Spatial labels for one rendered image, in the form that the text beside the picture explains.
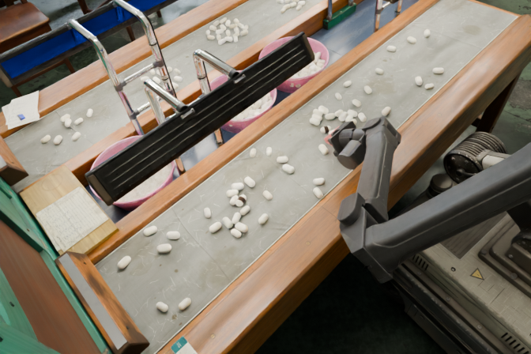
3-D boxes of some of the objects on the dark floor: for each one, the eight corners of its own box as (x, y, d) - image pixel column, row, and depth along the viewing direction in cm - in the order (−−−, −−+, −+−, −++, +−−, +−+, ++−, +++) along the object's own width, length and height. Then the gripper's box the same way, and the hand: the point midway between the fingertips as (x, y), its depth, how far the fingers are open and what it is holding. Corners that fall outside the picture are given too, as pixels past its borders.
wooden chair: (23, 109, 266) (-78, -25, 197) (1, 81, 289) (-96, -47, 220) (82, 77, 283) (9, -55, 214) (58, 54, 306) (-16, -74, 237)
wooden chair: (135, 45, 304) (83, -85, 235) (91, 37, 317) (30, -89, 248) (165, 15, 329) (126, -112, 260) (123, 9, 342) (76, -113, 273)
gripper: (353, 158, 110) (319, 158, 124) (375, 137, 114) (340, 140, 128) (342, 137, 108) (309, 140, 122) (365, 118, 112) (330, 122, 126)
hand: (326, 140), depth 124 cm, fingers closed
